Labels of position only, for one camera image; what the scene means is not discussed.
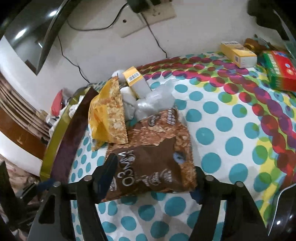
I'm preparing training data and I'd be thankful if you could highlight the brown snack bag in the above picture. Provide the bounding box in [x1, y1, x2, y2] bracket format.
[105, 108, 197, 201]

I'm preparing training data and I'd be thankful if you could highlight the yellow snack bag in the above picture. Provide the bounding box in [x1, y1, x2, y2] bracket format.
[88, 77, 128, 151]

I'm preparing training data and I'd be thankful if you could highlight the white cloth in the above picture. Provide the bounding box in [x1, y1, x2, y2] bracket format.
[120, 86, 137, 121]

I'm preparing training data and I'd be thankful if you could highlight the clear plastic bag bundle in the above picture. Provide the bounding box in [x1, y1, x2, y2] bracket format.
[134, 79, 176, 121]

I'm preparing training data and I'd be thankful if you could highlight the yellow white box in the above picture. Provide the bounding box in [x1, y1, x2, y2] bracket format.
[220, 41, 257, 68]
[123, 66, 152, 99]

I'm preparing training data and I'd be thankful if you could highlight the dark red gold storage box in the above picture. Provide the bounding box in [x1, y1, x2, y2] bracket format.
[40, 87, 98, 183]

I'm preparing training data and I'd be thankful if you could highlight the red packet behind box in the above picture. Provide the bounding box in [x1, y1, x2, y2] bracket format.
[51, 89, 63, 116]

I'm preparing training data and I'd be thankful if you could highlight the red green medicine box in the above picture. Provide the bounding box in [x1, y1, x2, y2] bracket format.
[262, 51, 296, 92]

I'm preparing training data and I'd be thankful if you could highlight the brown gold ornament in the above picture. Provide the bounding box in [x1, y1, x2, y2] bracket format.
[243, 38, 268, 55]

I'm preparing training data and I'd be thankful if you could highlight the black television screen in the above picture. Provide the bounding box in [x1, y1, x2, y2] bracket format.
[1, 1, 80, 75]

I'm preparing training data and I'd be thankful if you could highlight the black power adapter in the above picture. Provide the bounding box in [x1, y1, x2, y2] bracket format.
[126, 0, 152, 14]

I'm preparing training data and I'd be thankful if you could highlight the beige wall socket plate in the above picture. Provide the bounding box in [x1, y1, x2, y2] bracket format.
[112, 1, 177, 38]

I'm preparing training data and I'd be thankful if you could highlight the black power cable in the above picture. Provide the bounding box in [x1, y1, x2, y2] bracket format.
[138, 11, 168, 58]

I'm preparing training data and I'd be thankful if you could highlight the black stand mount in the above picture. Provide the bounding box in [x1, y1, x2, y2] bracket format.
[247, 0, 289, 41]

